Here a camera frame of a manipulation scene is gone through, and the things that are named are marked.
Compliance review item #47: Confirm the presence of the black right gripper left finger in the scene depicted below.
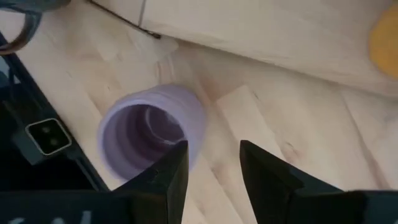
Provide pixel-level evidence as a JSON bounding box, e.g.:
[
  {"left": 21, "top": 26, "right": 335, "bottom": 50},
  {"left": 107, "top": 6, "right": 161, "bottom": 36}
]
[{"left": 0, "top": 139, "right": 190, "bottom": 224}]

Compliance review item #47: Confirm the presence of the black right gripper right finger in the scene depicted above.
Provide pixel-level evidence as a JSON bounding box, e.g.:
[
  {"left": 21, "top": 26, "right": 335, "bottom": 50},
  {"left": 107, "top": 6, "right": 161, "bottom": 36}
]
[{"left": 239, "top": 139, "right": 398, "bottom": 224}]

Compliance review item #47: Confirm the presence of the lilac mug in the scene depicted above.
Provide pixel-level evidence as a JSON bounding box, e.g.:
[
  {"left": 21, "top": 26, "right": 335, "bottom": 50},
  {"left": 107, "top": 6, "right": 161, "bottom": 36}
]
[{"left": 97, "top": 83, "right": 208, "bottom": 182}]

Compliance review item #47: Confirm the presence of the orange mug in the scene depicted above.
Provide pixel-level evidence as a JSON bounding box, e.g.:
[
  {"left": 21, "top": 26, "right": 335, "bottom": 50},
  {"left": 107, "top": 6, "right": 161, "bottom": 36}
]
[{"left": 368, "top": 7, "right": 398, "bottom": 81}]

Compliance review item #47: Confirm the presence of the dark speckled mug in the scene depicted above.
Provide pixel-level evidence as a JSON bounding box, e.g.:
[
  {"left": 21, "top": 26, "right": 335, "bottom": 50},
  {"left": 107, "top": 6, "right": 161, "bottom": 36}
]
[{"left": 0, "top": 0, "right": 72, "bottom": 56}]

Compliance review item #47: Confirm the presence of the black device with white connector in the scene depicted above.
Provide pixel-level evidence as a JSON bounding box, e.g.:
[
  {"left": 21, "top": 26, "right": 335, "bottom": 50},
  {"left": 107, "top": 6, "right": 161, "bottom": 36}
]
[{"left": 0, "top": 30, "right": 109, "bottom": 192}]

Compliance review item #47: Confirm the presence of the small black camera box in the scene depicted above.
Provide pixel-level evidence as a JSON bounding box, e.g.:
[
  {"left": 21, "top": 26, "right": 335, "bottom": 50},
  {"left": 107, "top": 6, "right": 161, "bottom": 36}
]
[{"left": 24, "top": 117, "right": 73, "bottom": 156}]

